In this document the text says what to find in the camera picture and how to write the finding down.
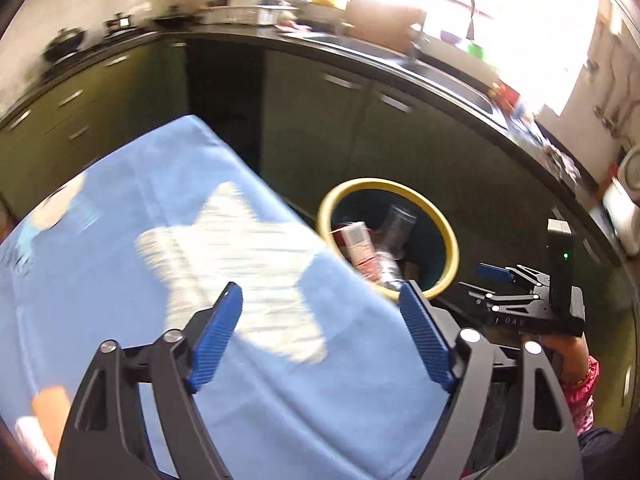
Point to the lidded wok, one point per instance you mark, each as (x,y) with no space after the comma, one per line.
(64,44)

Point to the white dish rack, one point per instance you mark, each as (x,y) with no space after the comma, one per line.
(245,10)

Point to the clear plastic bottle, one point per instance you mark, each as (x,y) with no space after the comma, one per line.
(395,230)

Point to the red and white carton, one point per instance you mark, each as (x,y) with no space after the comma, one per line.
(360,250)

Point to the blue printed tablecloth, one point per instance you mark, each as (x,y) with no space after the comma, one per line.
(150,185)

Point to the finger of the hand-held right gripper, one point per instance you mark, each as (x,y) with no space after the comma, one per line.
(492,273)
(510,301)

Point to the yellow foam fruit net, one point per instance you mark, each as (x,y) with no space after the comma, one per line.
(52,410)

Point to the green base cabinets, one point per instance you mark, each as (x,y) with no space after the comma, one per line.
(320,125)

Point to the person's right hand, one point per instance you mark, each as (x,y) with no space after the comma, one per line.
(570,355)

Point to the white pill bottle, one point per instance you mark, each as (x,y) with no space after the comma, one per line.
(32,442)

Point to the yellow-rimmed trash bin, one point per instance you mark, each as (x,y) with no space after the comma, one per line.
(450,245)

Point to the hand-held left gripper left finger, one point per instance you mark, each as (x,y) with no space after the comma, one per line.
(215,340)

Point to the black kitchen countertop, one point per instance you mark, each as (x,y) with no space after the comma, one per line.
(350,57)

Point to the wooden cutting board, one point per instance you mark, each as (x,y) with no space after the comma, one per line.
(385,22)

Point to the wall pipe fittings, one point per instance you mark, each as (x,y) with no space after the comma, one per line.
(612,110)

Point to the steel faucet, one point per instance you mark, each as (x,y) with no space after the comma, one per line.
(467,5)

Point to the person's dark clothing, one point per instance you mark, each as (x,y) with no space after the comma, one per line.
(602,455)

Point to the green cup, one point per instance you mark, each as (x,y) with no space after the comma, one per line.
(477,50)

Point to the dark built-in appliance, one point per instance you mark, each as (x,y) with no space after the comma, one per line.
(225,105)

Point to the red box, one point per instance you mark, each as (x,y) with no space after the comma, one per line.
(502,96)

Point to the gas stove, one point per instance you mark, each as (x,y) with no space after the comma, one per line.
(100,47)

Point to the person's right forearm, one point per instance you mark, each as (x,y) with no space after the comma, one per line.
(582,400)

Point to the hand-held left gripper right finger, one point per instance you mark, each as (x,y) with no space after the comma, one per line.
(425,340)

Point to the yellow sponge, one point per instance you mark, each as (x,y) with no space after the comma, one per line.
(325,3)

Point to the white rice cooker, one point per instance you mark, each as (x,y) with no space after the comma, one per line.
(627,200)

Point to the kitchen window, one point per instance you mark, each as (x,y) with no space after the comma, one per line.
(525,10)

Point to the pink cloth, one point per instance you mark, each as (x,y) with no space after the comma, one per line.
(292,25)

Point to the black lidded pan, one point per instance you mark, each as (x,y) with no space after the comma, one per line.
(172,20)

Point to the steel sink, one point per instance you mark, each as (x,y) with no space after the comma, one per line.
(440,77)

